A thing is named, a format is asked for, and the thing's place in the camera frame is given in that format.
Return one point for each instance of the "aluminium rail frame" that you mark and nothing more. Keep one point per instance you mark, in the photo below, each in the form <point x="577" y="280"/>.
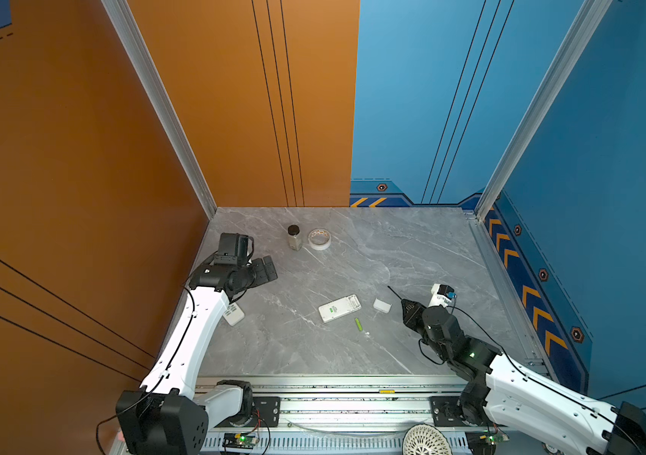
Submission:
<point x="344" y="414"/>

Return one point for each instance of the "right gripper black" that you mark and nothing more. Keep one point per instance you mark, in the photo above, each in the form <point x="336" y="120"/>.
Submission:
<point x="410" y="318"/>

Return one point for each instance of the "green circuit board left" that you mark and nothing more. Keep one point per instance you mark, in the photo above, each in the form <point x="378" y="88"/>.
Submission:
<point x="240" y="441"/>

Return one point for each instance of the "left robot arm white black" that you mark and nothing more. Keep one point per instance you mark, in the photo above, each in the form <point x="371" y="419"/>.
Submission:
<point x="161" y="416"/>

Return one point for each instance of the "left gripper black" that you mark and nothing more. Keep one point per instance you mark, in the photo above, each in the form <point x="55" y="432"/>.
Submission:
<point x="260" y="275"/>

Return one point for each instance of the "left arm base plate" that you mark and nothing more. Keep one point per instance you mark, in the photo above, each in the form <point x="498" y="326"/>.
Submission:
<point x="267" y="407"/>

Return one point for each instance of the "glass jar black lid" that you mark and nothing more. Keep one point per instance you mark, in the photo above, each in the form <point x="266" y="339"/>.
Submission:
<point x="294" y="238"/>

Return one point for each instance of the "black yellow screwdriver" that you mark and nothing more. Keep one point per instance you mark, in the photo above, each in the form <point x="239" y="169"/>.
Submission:
<point x="396" y="294"/>

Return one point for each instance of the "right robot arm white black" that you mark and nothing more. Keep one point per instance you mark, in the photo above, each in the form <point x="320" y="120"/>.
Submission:
<point x="501" y="392"/>

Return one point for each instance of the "white round fan grille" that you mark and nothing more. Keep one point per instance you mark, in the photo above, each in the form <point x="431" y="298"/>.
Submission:
<point x="423" y="439"/>

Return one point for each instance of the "small white remote control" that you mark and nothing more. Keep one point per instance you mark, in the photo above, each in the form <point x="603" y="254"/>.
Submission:
<point x="233" y="314"/>

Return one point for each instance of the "white tape roll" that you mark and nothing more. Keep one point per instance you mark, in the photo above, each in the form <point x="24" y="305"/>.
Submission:
<point x="319" y="239"/>

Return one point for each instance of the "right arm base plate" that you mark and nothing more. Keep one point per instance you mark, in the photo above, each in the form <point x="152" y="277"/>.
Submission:
<point x="454" y="411"/>

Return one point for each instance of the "white battery cover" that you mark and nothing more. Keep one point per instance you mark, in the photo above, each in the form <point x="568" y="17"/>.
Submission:
<point x="381" y="306"/>

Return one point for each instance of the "circuit board right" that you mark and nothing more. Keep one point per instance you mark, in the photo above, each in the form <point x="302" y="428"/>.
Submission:
<point x="483" y="443"/>

